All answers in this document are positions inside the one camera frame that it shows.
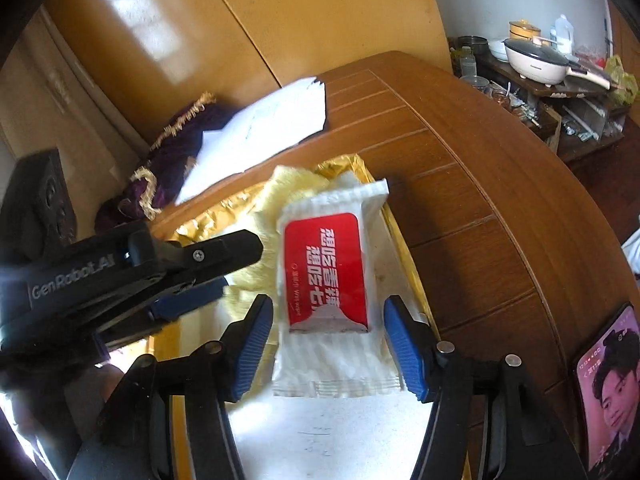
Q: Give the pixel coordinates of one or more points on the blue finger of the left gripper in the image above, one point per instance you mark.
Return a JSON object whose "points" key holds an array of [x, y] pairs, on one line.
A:
{"points": [[170, 308], [225, 254]]}

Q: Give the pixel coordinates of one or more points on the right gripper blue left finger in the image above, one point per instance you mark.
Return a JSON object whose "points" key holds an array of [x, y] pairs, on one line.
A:
{"points": [[242, 343]]}

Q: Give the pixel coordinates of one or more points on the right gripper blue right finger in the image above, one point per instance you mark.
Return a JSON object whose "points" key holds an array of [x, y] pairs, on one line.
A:
{"points": [[412, 344]]}

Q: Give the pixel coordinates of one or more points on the white packet with red label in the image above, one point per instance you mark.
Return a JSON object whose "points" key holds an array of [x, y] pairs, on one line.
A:
{"points": [[330, 330]]}

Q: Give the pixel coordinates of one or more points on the purple velvet gold-fringed cloth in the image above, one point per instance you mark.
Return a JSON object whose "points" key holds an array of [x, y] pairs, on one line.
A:
{"points": [[160, 176]]}

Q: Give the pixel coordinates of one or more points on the small yellow cloth in box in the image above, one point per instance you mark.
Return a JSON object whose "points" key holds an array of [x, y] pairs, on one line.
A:
{"points": [[286, 185]]}

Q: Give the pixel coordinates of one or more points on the gold lined storage box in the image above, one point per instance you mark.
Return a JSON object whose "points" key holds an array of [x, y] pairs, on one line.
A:
{"points": [[350, 437]]}

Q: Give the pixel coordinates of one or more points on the white paper sheets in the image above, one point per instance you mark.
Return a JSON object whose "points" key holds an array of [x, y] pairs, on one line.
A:
{"points": [[264, 129]]}

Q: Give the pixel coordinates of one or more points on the smartphone showing video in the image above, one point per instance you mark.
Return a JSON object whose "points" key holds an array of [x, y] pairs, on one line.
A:
{"points": [[607, 379]]}

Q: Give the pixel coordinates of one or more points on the yellow wooden cabinet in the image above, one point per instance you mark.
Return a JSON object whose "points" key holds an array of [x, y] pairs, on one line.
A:
{"points": [[152, 57]]}

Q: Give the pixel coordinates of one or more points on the cluttered wooden side shelf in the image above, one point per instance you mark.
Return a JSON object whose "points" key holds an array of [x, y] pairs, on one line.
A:
{"points": [[575, 118]]}

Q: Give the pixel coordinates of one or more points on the white electric cooking pot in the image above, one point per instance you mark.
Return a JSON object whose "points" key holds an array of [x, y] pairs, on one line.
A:
{"points": [[547, 66]]}

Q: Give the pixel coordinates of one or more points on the yellow lidded pot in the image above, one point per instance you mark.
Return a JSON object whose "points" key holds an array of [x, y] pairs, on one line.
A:
{"points": [[522, 29]]}

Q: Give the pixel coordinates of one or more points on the clear plastic bottle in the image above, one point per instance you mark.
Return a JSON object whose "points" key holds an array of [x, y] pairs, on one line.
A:
{"points": [[564, 34]]}

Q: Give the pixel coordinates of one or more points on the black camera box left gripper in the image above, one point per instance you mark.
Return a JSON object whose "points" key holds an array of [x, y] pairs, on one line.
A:
{"points": [[37, 216]]}

